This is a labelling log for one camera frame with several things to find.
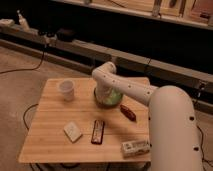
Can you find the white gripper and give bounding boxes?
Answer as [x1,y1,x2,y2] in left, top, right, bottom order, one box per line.
[95,82,112,103]

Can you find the green ceramic bowl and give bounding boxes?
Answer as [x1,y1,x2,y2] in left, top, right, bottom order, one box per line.
[94,88,123,108]

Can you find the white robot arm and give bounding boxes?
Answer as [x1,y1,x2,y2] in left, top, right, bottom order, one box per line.
[92,62,204,171]

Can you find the brown wrapped snack bar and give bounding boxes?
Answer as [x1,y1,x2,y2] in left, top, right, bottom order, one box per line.
[120,105,136,122]

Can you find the translucent plastic cup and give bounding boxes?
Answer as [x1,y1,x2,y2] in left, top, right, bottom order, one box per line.
[57,80,74,101]

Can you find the dark red rectangular box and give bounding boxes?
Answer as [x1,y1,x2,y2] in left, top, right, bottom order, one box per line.
[91,120,105,145]

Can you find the white soap bar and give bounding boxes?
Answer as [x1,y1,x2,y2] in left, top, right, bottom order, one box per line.
[63,122,82,143]

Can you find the black round device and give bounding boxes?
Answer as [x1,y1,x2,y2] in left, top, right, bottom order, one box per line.
[56,28,76,42]

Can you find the white tube bottle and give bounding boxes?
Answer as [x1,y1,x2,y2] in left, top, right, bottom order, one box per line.
[121,140,150,158]

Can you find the wooden shelf ledge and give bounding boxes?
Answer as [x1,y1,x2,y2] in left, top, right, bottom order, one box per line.
[0,24,213,88]

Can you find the white spray bottle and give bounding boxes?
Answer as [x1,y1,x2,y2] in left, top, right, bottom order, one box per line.
[17,11,30,31]

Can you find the black floor cable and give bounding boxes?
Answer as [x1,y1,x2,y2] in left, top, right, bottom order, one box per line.
[0,44,47,75]

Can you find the black cable under table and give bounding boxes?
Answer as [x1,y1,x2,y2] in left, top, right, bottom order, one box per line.
[22,103,40,131]

